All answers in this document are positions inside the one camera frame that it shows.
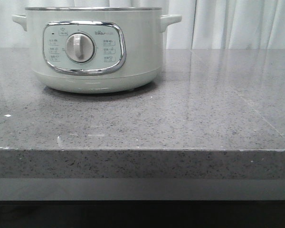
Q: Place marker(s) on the pale green electric cooking pot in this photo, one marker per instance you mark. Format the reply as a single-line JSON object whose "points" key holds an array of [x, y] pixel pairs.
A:
{"points": [[94, 50]]}

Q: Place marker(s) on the white curtain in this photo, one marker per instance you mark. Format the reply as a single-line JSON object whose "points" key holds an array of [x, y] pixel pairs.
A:
{"points": [[206, 24]]}

